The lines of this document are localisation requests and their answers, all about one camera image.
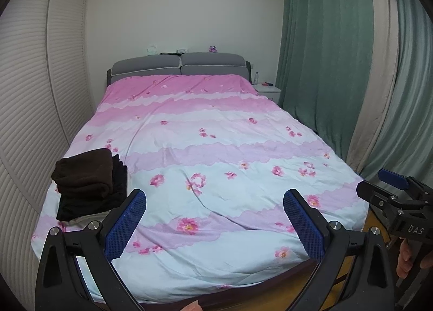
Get beige curtain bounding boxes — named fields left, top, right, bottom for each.
left=346, top=0, right=399, bottom=173

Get black folded garment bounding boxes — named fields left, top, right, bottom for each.
left=51, top=148, right=128, bottom=222

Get white louvered wardrobe door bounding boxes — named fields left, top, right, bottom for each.
left=1, top=0, right=93, bottom=310

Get person's right hand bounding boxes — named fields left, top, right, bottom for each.
left=396, top=239, right=412, bottom=279

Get dark brown pants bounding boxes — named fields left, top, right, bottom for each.
left=51, top=148, right=113, bottom=200

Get white bedside table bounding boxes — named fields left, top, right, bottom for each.
left=253, top=84, right=281, bottom=104

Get grey padded headboard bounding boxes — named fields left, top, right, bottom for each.
left=106, top=52, right=252, bottom=86

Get pink floral bed cover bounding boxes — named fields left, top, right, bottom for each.
left=31, top=73, right=370, bottom=304

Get green curtain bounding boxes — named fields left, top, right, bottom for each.
left=276, top=0, right=374, bottom=159

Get person's left hand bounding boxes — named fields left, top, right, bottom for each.
left=181, top=300, right=202, bottom=311

